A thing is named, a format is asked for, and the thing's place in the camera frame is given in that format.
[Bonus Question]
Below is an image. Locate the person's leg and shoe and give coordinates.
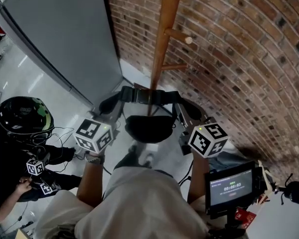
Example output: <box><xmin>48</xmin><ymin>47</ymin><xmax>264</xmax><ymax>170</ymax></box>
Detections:
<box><xmin>114</xmin><ymin>142</ymin><xmax>175</xmax><ymax>179</ymax></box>

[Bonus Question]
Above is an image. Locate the black floor cable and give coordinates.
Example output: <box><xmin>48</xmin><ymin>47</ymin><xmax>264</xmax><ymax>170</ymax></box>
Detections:
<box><xmin>51</xmin><ymin>126</ymin><xmax>77</xmax><ymax>160</ymax></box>
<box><xmin>177</xmin><ymin>158</ymin><xmax>194</xmax><ymax>186</ymax></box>

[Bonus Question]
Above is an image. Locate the person's left forearm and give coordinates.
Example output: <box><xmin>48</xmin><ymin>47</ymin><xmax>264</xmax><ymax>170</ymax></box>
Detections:
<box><xmin>76</xmin><ymin>152</ymin><xmax>106</xmax><ymax>209</ymax></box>

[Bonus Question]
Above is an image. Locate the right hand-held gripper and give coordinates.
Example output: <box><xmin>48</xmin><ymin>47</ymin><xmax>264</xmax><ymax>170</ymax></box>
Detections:
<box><xmin>178</xmin><ymin>105</ymin><xmax>229</xmax><ymax>159</ymax></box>

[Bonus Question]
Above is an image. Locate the grey partition panel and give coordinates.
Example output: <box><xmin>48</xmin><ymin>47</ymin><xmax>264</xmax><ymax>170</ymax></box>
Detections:
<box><xmin>1</xmin><ymin>0</ymin><xmax>123</xmax><ymax>107</ymax></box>

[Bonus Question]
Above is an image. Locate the red packet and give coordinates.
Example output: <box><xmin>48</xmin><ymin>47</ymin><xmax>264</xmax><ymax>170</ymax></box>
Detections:
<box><xmin>235</xmin><ymin>206</ymin><xmax>257</xmax><ymax>231</ymax></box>

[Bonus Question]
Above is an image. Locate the person's right forearm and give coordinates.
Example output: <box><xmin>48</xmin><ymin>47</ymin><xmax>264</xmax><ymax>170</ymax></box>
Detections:
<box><xmin>187</xmin><ymin>153</ymin><xmax>212</xmax><ymax>204</ymax></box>

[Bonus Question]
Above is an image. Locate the white table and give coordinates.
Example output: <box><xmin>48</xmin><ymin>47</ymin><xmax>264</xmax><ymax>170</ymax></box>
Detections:
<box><xmin>245</xmin><ymin>197</ymin><xmax>299</xmax><ymax>239</ymax></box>

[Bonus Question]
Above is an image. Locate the beige canvas bag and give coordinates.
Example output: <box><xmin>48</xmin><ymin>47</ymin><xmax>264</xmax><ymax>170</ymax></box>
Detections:
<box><xmin>254</xmin><ymin>158</ymin><xmax>278</xmax><ymax>204</ymax></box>

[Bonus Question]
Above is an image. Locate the black backpack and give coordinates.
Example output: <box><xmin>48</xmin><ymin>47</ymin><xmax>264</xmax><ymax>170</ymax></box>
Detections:
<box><xmin>99</xmin><ymin>85</ymin><xmax>202</xmax><ymax>144</ymax></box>

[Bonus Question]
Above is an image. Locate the grey wristband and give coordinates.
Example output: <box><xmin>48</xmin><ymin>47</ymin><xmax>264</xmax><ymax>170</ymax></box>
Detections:
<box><xmin>84</xmin><ymin>152</ymin><xmax>106</xmax><ymax>165</ymax></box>

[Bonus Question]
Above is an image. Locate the person's white shirt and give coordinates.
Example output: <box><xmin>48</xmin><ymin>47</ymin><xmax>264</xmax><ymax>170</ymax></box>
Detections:
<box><xmin>34</xmin><ymin>165</ymin><xmax>211</xmax><ymax>239</ymax></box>

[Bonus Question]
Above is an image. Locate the wooden coat rack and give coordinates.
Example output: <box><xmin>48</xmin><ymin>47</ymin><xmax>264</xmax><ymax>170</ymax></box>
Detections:
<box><xmin>133</xmin><ymin>0</ymin><xmax>210</xmax><ymax>120</ymax></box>

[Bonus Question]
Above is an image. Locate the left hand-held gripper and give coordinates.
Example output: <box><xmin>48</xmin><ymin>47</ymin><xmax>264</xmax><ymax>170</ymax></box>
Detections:
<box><xmin>73</xmin><ymin>105</ymin><xmax>124</xmax><ymax>155</ymax></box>

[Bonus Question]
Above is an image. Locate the black monitor screen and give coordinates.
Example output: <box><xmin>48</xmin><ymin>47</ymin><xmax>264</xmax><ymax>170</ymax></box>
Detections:
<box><xmin>204</xmin><ymin>161</ymin><xmax>257</xmax><ymax>215</ymax></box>

